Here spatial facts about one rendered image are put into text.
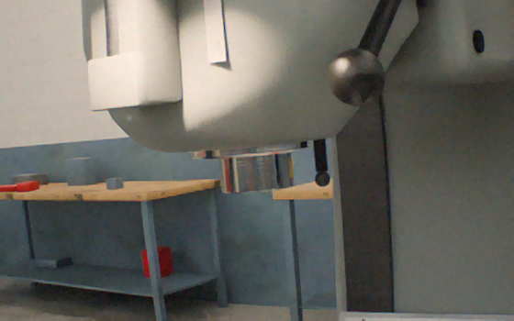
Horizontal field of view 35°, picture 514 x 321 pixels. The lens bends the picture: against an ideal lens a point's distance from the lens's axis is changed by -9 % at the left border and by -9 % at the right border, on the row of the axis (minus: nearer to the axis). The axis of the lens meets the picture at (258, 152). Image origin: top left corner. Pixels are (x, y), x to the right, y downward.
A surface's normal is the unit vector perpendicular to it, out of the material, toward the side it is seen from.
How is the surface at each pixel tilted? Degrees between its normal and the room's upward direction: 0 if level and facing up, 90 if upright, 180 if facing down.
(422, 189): 90
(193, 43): 90
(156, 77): 90
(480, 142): 90
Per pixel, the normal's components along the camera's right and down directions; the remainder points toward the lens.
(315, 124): 0.66, 0.57
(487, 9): 0.82, -0.04
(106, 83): -0.57, 0.09
